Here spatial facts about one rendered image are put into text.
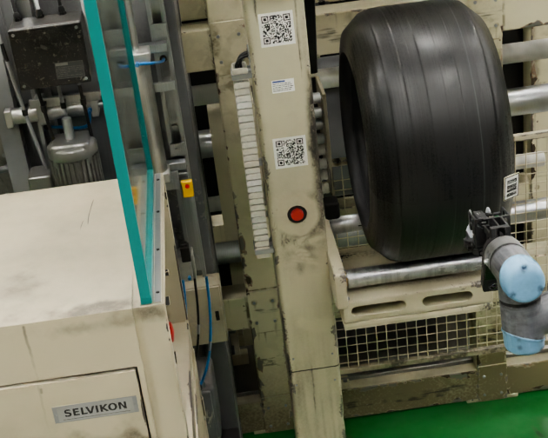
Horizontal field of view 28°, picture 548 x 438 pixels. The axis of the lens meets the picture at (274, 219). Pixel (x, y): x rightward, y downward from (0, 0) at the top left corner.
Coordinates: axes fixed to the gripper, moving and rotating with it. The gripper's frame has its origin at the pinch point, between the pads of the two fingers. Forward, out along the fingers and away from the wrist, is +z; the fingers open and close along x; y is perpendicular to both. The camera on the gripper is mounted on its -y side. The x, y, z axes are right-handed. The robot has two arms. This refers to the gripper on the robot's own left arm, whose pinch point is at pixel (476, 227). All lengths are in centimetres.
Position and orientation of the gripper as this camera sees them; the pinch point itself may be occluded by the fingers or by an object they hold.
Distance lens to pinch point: 230.3
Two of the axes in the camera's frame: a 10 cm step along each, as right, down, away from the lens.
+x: -9.9, 1.4, -0.3
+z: -0.8, -3.3, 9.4
